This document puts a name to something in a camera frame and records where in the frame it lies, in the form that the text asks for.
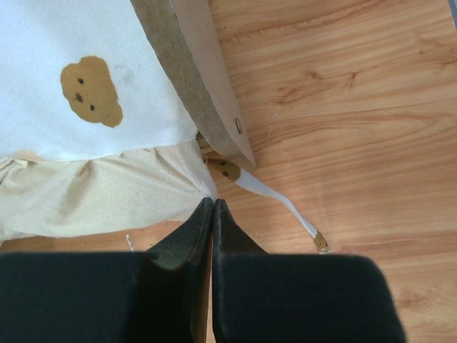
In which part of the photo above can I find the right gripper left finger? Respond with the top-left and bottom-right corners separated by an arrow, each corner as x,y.
1,198 -> 214,342

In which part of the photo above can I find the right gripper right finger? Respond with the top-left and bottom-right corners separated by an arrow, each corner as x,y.
212,200 -> 406,342

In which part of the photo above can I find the large bear print cushion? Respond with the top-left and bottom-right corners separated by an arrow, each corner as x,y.
0,0 -> 330,255

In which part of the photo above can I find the wooden pet bed frame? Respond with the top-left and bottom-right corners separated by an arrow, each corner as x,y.
131,1 -> 256,170

